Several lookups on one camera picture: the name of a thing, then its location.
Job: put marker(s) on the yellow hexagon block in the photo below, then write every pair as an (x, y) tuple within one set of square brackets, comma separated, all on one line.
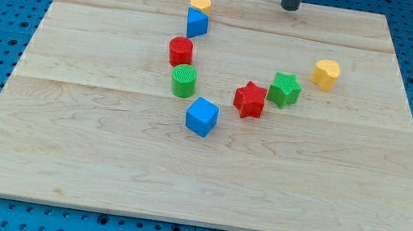
[(203, 6)]

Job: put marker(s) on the blue triangle block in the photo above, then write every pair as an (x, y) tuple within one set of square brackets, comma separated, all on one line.
[(197, 23)]

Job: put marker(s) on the red star block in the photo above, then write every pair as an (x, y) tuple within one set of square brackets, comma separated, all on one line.
[(250, 100)]

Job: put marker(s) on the yellow heart block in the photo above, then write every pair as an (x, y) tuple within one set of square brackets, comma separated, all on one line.
[(325, 74)]

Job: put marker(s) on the light wooden board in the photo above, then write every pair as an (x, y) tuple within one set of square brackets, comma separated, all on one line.
[(88, 120)]

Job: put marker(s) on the red cylinder block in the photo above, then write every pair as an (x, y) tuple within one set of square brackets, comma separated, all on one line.
[(181, 51)]

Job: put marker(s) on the green cylinder block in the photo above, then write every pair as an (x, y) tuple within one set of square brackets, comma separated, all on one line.
[(183, 81)]

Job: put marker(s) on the blue cube block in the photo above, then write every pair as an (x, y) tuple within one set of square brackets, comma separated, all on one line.
[(201, 116)]

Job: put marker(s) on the green star block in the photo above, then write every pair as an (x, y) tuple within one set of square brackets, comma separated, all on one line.
[(284, 90)]

